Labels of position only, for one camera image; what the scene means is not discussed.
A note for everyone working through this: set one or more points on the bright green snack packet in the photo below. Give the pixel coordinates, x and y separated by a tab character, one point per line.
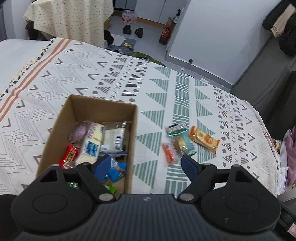
111	189

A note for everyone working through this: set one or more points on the large purple wafer pack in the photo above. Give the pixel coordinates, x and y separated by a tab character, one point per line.
92	142

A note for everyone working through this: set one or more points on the brown cardboard box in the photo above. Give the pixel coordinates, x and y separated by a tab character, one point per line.
80	108

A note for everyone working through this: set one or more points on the teal biscuit packet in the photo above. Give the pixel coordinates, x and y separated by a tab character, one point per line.
184	145

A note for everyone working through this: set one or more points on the black shoe left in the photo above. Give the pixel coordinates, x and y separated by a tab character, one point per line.
127	30

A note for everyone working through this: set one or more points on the dotted cream tablecloth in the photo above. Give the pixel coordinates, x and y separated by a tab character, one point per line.
77	20

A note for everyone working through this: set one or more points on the purple clear snack packet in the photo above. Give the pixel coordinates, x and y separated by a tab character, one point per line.
78	132

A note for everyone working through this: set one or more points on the blue snack packet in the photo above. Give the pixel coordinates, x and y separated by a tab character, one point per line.
117	170

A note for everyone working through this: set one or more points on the red snack bar wrapper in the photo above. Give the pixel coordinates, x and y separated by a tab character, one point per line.
68	160

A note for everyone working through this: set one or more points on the green striped candy packet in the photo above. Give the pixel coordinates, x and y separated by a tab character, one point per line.
176	129

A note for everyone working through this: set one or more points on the orange yellow cracker pack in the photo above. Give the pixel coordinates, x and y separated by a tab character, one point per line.
204	139

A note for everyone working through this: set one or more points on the black shoe right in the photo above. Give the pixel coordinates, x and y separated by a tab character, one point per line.
139	32

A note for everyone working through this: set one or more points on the white clear cake packet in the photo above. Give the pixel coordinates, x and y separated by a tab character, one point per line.
113	136

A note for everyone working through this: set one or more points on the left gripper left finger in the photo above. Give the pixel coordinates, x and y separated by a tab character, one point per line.
91	176

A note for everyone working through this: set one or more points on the orange small snack packet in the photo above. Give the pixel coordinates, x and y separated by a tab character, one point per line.
170	152

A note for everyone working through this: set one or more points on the patterned bed cover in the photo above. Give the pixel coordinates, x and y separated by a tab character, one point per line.
38	76

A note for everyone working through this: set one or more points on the dark green snack packet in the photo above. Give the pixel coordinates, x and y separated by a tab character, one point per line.
73	185

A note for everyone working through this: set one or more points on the black shoe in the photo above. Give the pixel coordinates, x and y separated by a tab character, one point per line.
127	30
139	32

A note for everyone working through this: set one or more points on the dark brown bottle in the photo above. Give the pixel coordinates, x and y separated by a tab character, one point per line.
165	36

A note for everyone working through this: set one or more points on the pink cloth bag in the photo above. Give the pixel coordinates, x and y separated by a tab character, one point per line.
287	157

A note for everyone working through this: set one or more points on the pack of water bottles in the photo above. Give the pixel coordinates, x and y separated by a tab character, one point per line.
129	16

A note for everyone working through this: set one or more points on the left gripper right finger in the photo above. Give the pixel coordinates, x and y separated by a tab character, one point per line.
201	177

